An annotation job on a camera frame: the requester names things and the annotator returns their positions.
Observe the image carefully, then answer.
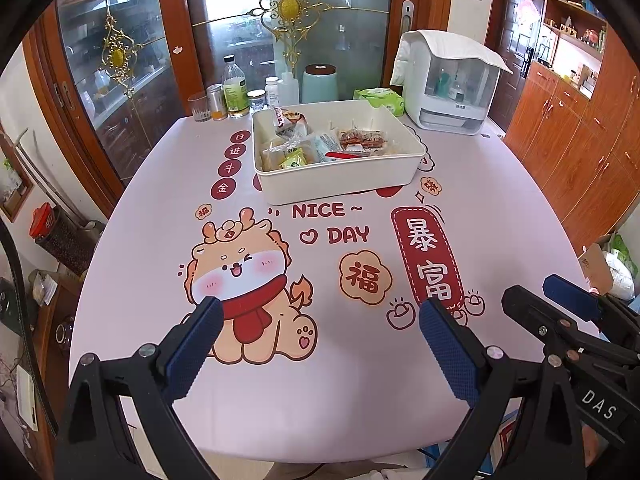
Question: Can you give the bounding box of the white cosmetics organizer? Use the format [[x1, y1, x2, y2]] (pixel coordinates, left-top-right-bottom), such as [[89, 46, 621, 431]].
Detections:
[[402, 31, 501, 137]]

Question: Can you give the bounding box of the glass cup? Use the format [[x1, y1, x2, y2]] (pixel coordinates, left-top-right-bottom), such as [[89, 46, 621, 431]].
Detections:
[[188, 92, 212, 123]]

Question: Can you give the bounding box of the wooden side cabinet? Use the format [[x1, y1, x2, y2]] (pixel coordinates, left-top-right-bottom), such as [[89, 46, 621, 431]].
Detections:
[[30, 270, 101, 461]]

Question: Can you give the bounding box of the beige cracker packet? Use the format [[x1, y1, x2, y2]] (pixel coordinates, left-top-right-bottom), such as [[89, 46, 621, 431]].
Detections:
[[260, 142, 321, 172]]

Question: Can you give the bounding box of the white power adapter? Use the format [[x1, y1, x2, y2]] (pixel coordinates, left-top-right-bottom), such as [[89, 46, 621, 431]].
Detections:
[[17, 365, 38, 431]]

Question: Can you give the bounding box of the glass door with small ornament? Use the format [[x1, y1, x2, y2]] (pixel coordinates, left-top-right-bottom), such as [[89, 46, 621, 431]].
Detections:
[[22, 0, 196, 201]]

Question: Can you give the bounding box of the white folded cloth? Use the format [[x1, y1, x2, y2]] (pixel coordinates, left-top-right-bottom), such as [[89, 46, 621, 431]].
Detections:
[[390, 30, 513, 86]]

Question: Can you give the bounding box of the white plastic bag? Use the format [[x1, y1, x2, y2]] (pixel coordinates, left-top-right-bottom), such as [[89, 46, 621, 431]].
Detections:
[[602, 247, 637, 300]]

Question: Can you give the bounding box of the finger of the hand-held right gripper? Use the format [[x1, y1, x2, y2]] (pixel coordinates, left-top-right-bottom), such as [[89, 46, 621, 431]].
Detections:
[[501, 285, 626, 376], [543, 275, 640, 356]]

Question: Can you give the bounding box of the dark entrance door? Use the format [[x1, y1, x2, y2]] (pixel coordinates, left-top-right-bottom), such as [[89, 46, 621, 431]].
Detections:
[[487, 0, 543, 133]]

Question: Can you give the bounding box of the pale blue snack packet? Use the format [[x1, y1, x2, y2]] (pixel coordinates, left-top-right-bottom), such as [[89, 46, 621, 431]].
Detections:
[[300, 132, 346, 163]]

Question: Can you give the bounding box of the white plastic storage box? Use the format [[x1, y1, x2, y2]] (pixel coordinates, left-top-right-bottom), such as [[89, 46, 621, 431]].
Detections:
[[251, 99, 427, 206]]

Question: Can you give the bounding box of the green tissue pack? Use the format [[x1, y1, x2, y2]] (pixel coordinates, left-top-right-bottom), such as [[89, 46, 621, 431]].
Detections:
[[353, 87, 406, 117]]

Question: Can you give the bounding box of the dark red snack packet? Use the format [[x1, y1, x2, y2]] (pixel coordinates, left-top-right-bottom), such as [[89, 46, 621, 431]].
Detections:
[[272, 107, 309, 137]]

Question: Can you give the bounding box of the wooden wall cabinet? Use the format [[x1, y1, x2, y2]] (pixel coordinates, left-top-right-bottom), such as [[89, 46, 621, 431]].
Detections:
[[505, 0, 640, 256]]

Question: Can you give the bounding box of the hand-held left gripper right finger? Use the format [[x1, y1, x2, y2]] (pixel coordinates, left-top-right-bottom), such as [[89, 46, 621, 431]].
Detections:
[[419, 299, 587, 480]]

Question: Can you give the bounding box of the green label bottle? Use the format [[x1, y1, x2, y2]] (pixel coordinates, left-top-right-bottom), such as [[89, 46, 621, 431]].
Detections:
[[221, 55, 251, 120]]

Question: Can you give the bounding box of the cardboard box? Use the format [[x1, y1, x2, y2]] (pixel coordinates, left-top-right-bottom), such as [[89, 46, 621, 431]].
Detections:
[[579, 232, 626, 296]]

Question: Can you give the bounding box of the metal can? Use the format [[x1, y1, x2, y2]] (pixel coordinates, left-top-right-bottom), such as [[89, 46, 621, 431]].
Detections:
[[206, 84, 226, 121]]

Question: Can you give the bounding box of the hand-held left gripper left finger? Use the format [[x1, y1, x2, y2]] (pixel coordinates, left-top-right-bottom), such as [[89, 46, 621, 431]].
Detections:
[[52, 295, 225, 480]]

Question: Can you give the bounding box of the wooden picture frame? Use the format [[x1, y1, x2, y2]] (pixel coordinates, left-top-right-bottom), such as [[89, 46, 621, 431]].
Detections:
[[0, 125, 35, 223]]

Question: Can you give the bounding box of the jar with red lid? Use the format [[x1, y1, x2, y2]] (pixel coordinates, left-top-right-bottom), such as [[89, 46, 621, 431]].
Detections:
[[29, 202, 96, 276]]

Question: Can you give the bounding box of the teal canister with brown lid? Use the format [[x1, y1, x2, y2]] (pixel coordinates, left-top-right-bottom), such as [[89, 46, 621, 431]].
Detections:
[[301, 64, 339, 105]]

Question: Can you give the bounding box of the red paper decoration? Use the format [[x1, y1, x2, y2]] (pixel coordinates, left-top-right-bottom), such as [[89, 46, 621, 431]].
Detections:
[[515, 0, 540, 28]]

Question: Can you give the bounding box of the white squeeze bottle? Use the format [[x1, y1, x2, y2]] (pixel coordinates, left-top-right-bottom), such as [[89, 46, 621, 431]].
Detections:
[[277, 71, 301, 106]]

